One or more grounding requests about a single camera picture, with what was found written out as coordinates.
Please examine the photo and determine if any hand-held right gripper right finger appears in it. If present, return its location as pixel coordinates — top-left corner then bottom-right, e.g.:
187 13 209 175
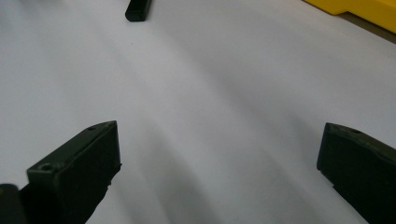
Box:
316 122 396 224

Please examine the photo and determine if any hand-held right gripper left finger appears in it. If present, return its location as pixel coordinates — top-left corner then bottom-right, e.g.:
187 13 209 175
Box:
19 120 122 224

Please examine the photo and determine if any yellow plastic tray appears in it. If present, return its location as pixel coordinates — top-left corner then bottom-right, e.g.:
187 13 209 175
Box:
302 0 396 35

